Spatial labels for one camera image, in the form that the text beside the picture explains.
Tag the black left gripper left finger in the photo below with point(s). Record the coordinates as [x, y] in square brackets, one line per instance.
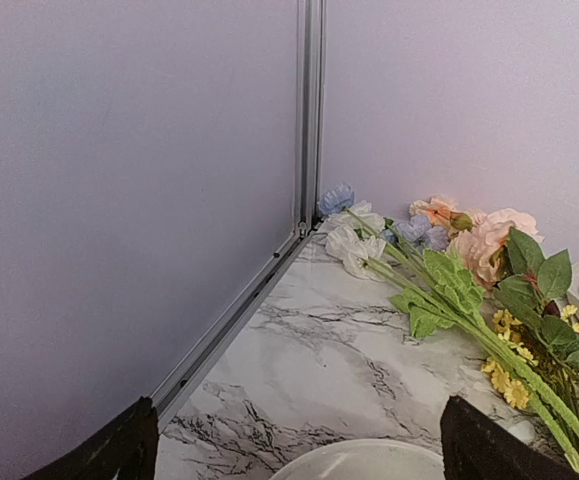
[125, 448]

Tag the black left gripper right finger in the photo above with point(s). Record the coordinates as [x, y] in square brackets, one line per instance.
[475, 447]

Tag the green leafy fake stem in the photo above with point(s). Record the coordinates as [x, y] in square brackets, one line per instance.
[536, 287]

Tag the pink rose fake stem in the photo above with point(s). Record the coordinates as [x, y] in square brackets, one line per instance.
[495, 246]

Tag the blue fake flower stem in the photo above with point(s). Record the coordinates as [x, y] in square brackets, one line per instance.
[427, 227]

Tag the yellow daisy fake bunch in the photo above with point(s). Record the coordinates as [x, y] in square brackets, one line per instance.
[534, 363]

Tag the white bowl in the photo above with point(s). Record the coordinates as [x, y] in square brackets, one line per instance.
[365, 459]

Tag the aluminium frame post left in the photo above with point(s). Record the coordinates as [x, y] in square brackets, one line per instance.
[175, 390]

